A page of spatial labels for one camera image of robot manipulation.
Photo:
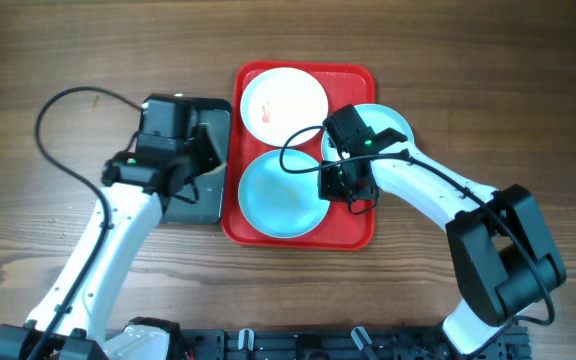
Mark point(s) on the white round plate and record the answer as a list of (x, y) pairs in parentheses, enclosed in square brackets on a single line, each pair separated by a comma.
[(281, 101)]

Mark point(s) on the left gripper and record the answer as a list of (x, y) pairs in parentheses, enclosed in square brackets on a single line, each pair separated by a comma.
[(211, 158)]

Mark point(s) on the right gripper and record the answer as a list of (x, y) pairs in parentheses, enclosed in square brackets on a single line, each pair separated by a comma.
[(326, 190)]

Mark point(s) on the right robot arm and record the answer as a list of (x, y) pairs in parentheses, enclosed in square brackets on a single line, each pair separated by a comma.
[(504, 257)]

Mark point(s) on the green and yellow sponge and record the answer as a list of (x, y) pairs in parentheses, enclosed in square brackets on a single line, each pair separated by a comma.
[(215, 170)]

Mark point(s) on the light blue plate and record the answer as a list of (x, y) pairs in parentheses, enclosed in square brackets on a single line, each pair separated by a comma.
[(379, 118), (277, 203)]

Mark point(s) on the red plastic tray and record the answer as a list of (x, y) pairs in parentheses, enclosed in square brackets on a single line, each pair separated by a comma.
[(340, 230)]

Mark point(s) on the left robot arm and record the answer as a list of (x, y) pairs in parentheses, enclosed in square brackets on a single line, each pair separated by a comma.
[(71, 321)]

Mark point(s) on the black rectangular tray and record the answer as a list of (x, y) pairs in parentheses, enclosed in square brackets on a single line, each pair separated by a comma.
[(201, 204)]

